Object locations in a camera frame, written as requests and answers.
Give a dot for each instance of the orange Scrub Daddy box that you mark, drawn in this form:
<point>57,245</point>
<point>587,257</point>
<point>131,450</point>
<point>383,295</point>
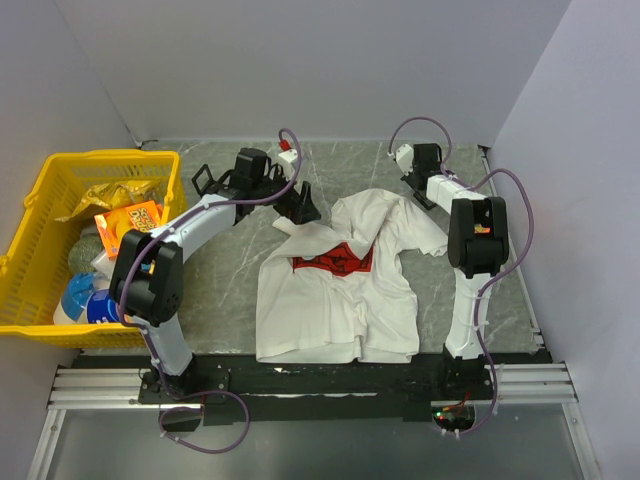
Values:
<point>113,225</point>

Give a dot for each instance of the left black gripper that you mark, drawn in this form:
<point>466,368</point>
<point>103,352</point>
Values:
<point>299,208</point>

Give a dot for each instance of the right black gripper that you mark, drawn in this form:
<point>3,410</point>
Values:
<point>409,178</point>

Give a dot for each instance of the green scrub sponge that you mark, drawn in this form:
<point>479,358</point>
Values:
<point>83,253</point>

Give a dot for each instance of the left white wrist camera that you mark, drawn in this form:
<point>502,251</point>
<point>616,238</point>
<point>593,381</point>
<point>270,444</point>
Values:
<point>288,159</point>

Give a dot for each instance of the blue white canister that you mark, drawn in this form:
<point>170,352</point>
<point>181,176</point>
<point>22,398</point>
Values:
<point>101,308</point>

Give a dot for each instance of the aluminium rail frame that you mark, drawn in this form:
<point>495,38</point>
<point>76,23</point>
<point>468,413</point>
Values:
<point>84,389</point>

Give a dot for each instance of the black folding mirror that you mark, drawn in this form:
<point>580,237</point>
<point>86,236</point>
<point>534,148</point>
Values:
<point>204,182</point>
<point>422,200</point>

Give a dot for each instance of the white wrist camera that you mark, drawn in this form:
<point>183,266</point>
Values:
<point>288,159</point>
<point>404,156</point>

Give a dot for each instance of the black folding mirror right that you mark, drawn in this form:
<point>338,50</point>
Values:
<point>422,200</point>

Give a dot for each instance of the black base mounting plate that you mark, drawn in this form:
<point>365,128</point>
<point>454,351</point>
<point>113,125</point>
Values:
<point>222,390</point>

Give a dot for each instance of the white Coca-Cola t-shirt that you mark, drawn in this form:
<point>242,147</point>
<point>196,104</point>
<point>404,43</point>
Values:
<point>332,294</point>

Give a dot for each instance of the black folding mirror left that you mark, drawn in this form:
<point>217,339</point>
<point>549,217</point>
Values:
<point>204,182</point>

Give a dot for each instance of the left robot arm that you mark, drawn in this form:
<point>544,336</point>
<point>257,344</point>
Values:
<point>147,282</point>

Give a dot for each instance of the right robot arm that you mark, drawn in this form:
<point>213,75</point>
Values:
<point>477,245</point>

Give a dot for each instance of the gold snack bag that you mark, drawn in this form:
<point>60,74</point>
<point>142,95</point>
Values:
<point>105,197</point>

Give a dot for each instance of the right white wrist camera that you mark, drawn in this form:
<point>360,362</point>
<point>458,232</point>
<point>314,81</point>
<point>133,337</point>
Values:
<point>404,156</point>

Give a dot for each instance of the yellow plastic basket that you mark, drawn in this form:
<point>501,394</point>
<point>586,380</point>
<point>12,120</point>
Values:
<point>34,271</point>

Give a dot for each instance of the blue lid white container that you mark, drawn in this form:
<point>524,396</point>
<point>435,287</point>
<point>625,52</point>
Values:
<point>72,307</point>

